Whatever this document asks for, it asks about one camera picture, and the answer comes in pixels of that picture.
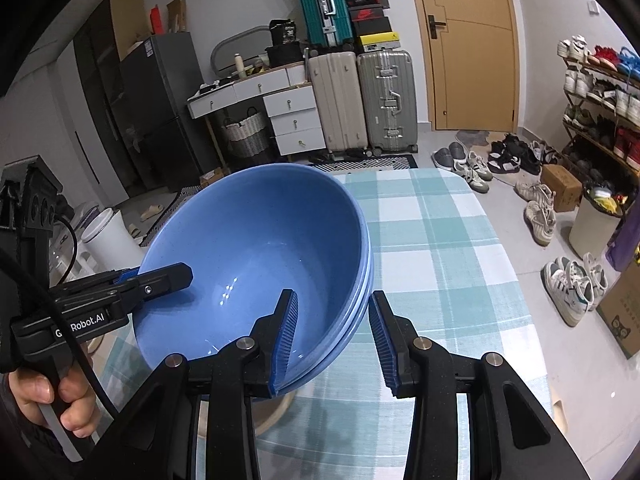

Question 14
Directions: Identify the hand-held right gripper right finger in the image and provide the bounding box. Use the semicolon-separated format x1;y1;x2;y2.
367;290;593;480

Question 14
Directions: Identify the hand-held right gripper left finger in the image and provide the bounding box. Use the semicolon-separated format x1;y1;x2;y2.
90;288;299;480

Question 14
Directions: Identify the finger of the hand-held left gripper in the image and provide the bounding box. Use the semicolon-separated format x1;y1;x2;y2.
120;261;194;306
50;267;146;300

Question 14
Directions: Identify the cream round plate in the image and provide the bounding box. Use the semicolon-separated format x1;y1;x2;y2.
196;391;297;442

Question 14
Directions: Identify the person's left hand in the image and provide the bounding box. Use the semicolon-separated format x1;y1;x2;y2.
7;355;98;438

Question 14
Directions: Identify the white electric kettle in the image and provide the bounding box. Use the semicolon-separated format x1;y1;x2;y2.
80;206;146;281

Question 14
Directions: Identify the teal checked tablecloth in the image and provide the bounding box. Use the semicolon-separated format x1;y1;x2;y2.
87;167;556;480

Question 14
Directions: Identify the woven laundry basket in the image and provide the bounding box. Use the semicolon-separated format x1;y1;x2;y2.
221;110;272;158

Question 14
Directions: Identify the dark grey fridge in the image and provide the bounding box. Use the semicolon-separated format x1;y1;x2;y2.
119;32;223;192

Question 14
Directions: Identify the dark glass cabinet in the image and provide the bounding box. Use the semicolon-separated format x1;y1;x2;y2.
74;0;151;196

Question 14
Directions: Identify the white dressing table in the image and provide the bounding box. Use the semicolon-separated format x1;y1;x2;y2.
187;62;308;171

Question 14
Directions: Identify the white drawer cabinet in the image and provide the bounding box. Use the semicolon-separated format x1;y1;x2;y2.
262;85;327;157

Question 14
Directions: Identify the cluster of loose shoes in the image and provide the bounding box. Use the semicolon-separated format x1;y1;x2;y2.
431;132;610;328

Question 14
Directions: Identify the oval grey mirror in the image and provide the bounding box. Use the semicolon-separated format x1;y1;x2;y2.
210;25;273;73

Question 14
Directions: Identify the white waste bin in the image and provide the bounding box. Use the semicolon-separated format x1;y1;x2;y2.
569;192;623;261

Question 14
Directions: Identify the plain brown cardboard box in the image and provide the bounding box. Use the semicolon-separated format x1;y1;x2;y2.
541;164;584;213

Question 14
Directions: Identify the beige suitcase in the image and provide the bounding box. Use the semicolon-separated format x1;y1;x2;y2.
306;51;371;157

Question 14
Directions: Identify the printed cardboard box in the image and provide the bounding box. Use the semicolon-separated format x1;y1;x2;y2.
596;260;640;359

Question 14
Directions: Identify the silver suitcase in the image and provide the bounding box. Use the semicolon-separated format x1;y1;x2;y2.
356;49;419;155

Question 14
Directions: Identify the large flat cardboard box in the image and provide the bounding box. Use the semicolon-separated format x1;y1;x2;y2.
109;0;151;61

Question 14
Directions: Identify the purple bag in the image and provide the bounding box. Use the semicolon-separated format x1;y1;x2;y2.
605;210;640;272

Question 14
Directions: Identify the wooden door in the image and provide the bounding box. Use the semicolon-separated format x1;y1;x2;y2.
405;0;518;133

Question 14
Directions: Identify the wooden shoe rack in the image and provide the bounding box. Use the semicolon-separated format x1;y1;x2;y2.
557;35;640;181

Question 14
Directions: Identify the yellow shoe box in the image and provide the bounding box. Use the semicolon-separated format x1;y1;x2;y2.
357;30;402;53

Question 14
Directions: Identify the teal suitcase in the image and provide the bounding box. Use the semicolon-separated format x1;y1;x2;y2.
295;0;353;50

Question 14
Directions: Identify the plain black shoe box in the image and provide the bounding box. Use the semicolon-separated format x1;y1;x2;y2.
352;17;393;38

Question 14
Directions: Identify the row of assorted sneakers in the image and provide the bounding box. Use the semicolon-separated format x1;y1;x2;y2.
557;35;640;171

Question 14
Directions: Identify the red and black shoe box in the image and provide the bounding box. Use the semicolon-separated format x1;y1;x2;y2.
348;6;391;22

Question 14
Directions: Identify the black cable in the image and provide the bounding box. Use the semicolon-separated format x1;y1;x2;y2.
0;215;121;418

